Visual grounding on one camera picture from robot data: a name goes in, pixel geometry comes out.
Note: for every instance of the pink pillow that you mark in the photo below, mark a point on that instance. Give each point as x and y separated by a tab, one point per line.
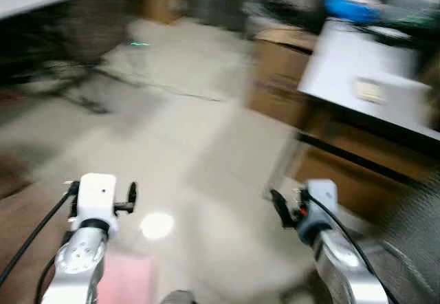
127	280

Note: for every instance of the black office chair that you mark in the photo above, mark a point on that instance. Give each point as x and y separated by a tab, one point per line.
75	29

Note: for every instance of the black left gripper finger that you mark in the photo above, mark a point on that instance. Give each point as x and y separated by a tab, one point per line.
132	195

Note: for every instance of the beige label on table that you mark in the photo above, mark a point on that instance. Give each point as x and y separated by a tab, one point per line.
370	90

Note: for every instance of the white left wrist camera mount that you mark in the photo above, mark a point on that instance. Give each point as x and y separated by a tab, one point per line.
96	197

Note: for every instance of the grey robot foot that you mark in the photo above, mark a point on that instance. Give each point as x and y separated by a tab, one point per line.
179	297

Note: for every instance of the brown wooden cabinet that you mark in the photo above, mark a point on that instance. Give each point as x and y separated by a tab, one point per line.
350	173

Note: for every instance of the blue object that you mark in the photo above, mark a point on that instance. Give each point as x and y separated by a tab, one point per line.
350	8

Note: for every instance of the large white table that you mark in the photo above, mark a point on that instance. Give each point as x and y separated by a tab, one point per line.
357	63

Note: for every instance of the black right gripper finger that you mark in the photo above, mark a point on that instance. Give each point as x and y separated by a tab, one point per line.
280	208

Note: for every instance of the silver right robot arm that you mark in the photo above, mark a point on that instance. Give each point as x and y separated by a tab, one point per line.
347	269

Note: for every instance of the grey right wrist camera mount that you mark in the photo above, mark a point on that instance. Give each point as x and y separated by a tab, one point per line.
320	201

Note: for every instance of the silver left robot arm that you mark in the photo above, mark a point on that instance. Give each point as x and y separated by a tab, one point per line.
79	263

